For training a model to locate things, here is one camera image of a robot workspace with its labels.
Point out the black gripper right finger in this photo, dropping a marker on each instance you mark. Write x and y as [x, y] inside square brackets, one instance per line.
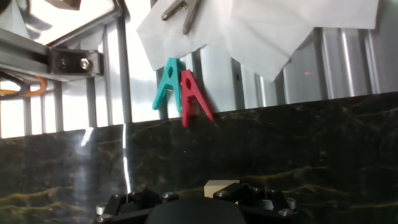
[258, 199]

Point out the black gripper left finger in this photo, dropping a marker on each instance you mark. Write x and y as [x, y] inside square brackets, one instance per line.
[133, 203]

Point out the small wooden cube block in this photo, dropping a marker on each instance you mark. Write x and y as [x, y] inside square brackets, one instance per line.
[214, 186]

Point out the black marble pattern mat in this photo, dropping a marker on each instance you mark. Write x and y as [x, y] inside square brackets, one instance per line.
[248, 149]

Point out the red clothespin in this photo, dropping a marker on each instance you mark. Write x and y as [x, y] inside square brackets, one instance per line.
[189, 93]

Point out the teal clothespin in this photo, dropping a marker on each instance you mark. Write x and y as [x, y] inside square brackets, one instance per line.
[169, 81]

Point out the orange tube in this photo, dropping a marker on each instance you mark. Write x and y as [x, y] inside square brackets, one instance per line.
[38, 88]

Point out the white paper sheets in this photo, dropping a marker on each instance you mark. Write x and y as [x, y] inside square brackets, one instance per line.
[264, 31]

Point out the silver metal tray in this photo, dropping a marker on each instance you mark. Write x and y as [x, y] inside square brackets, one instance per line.
[77, 21]

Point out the grey clothespin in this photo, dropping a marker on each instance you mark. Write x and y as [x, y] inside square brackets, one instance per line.
[189, 15]

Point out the silver aluminium frame beam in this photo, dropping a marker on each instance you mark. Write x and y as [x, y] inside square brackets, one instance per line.
[18, 53]

